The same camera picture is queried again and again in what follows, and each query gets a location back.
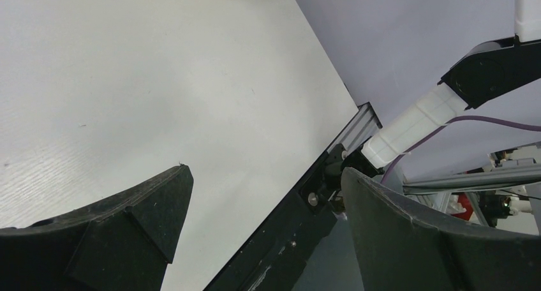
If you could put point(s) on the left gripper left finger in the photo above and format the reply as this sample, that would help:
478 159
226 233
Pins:
122 242

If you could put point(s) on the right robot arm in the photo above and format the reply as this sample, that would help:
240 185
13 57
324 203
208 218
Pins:
489 70

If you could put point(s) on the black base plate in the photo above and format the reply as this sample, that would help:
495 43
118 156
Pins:
277 252

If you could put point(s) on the aluminium frame rail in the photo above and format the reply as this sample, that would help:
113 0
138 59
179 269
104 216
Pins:
363 125

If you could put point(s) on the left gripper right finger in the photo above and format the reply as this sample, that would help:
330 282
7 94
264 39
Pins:
401 244

